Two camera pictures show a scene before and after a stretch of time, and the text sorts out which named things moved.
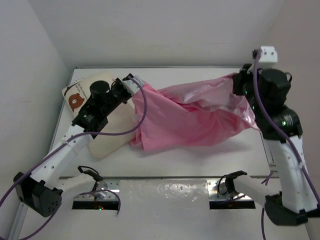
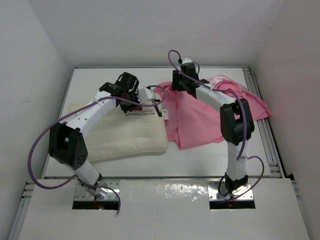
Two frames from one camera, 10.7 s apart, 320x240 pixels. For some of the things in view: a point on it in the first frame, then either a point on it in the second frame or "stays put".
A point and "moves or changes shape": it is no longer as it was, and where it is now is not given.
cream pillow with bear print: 124,118 moves or changes shape
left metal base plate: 103,190 stays put
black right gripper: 237,77 -> 177,75
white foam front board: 159,209 stays put
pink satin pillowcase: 189,113 moves or changes shape
